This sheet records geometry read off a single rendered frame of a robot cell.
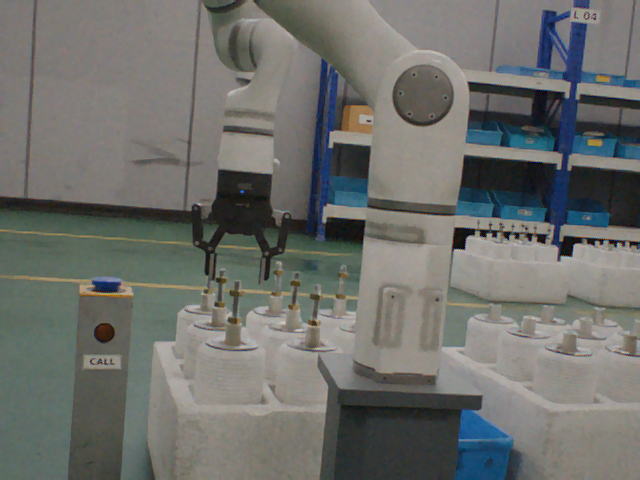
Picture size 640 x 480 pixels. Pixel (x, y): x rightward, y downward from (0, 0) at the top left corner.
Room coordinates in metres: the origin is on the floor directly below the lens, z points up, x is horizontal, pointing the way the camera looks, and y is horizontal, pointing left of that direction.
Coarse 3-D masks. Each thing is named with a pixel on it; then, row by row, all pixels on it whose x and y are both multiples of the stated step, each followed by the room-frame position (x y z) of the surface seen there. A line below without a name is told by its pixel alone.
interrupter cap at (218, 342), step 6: (216, 336) 1.10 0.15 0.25; (222, 336) 1.11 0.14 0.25; (210, 342) 1.07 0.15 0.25; (216, 342) 1.07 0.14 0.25; (222, 342) 1.09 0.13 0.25; (246, 342) 1.09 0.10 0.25; (252, 342) 1.09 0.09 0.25; (258, 342) 1.09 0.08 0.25; (216, 348) 1.04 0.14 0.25; (222, 348) 1.04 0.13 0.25; (228, 348) 1.04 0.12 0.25; (234, 348) 1.04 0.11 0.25; (240, 348) 1.04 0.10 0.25; (246, 348) 1.05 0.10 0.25; (252, 348) 1.06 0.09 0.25
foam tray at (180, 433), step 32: (160, 352) 1.28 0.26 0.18; (160, 384) 1.20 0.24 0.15; (192, 384) 1.11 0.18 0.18; (160, 416) 1.17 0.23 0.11; (192, 416) 0.99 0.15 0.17; (224, 416) 1.00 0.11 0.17; (256, 416) 1.01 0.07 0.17; (288, 416) 1.03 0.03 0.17; (320, 416) 1.04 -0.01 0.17; (160, 448) 1.14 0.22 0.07; (192, 448) 0.99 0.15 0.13; (224, 448) 1.00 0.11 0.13; (256, 448) 1.01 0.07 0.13; (288, 448) 1.03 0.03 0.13; (320, 448) 1.04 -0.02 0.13
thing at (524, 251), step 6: (522, 240) 3.51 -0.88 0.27; (516, 246) 3.49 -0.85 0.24; (522, 246) 3.47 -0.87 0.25; (528, 246) 3.47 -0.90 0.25; (516, 252) 3.49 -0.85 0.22; (522, 252) 3.47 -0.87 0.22; (528, 252) 3.47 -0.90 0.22; (516, 258) 3.48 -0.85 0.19; (522, 258) 3.47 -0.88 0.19; (528, 258) 3.47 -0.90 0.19
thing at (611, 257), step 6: (612, 246) 3.62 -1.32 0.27; (600, 252) 3.63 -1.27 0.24; (606, 252) 3.60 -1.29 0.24; (612, 252) 3.59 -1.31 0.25; (618, 252) 3.60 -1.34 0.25; (600, 258) 3.62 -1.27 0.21; (606, 258) 3.59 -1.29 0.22; (612, 258) 3.58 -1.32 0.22; (618, 258) 3.59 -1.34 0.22; (600, 264) 3.62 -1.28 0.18; (606, 264) 3.59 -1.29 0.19; (612, 264) 3.58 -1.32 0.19; (618, 264) 3.59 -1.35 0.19
